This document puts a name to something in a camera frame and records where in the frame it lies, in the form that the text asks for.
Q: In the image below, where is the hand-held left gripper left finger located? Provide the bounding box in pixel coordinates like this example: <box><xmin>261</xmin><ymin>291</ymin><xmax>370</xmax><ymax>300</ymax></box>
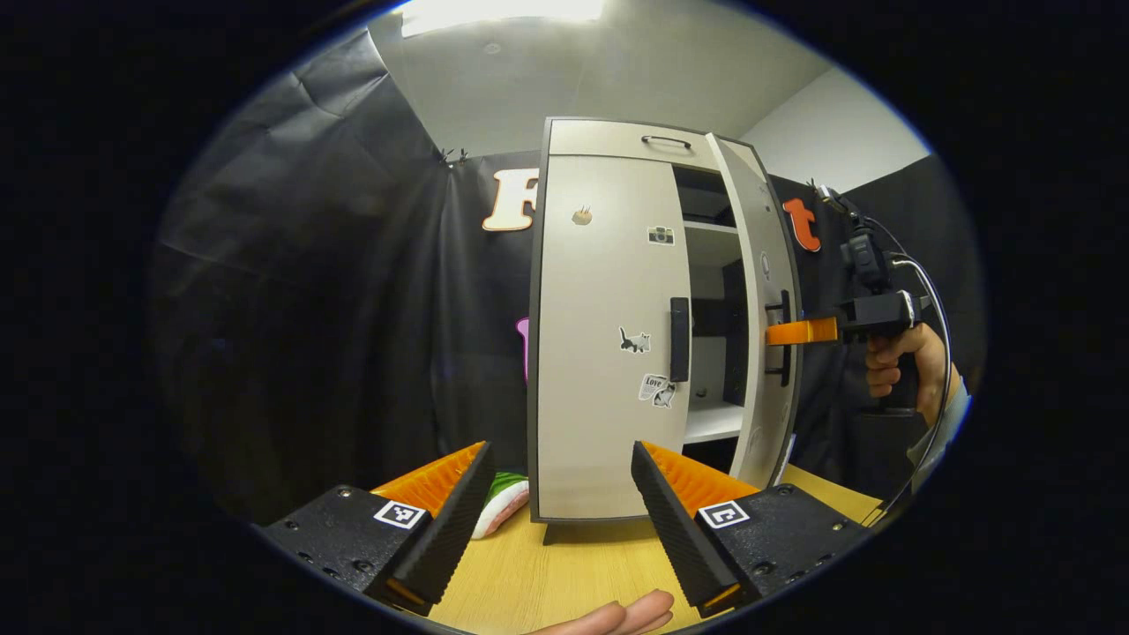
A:
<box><xmin>260</xmin><ymin>441</ymin><xmax>497</xmax><ymax>618</ymax></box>

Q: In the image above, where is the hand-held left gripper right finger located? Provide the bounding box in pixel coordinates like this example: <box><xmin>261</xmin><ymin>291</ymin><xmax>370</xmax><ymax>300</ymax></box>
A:
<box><xmin>631</xmin><ymin>439</ymin><xmax>874</xmax><ymax>618</ymax></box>

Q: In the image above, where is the beige cabinet door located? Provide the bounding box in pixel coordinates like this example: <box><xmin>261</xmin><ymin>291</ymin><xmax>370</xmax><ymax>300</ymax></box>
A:
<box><xmin>536</xmin><ymin>154</ymin><xmax>693</xmax><ymax>521</ymax></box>
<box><xmin>706</xmin><ymin>132</ymin><xmax>802</xmax><ymax>490</ymax></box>

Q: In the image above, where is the beige double-door shoe cabinet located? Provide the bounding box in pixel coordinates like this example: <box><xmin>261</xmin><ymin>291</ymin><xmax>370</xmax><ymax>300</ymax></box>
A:
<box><xmin>527</xmin><ymin>116</ymin><xmax>804</xmax><ymax>546</ymax></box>

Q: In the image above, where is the green pink soft item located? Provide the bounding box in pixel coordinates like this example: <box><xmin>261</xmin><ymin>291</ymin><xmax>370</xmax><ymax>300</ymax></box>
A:
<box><xmin>472</xmin><ymin>472</ymin><xmax>530</xmax><ymax>541</ymax></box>

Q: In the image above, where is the black backdrop cloth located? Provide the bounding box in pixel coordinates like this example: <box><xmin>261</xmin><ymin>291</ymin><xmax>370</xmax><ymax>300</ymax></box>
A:
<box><xmin>150</xmin><ymin>31</ymin><xmax>984</xmax><ymax>530</ymax></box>

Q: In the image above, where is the rectangular ceiling light panel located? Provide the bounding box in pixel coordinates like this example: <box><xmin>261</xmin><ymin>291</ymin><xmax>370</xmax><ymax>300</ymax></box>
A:
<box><xmin>401</xmin><ymin>0</ymin><xmax>608</xmax><ymax>38</ymax></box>

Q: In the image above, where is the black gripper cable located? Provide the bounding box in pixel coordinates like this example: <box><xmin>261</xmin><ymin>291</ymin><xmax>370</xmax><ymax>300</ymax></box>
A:
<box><xmin>813</xmin><ymin>181</ymin><xmax>955</xmax><ymax>528</ymax></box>

